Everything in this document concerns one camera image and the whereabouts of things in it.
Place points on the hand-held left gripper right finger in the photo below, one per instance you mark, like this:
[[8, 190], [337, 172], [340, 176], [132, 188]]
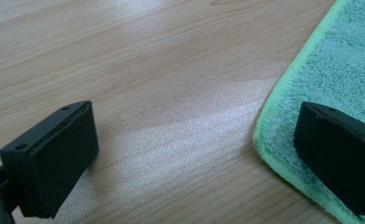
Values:
[[342, 155]]

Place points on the green cloth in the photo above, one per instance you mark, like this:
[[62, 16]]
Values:
[[342, 62]]

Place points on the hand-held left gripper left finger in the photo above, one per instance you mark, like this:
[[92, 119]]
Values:
[[55, 161]]

